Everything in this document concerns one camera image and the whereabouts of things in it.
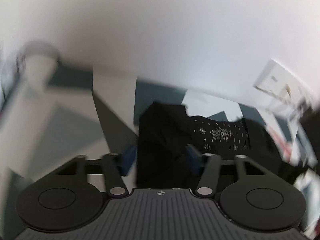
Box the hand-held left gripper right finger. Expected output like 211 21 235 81
185 144 272 197

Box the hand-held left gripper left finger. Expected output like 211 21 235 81
57 146 137 197

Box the black embroidered shirt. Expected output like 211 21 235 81
136 101 286 189

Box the geometric patterned cloth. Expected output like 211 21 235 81
0 62 320 233

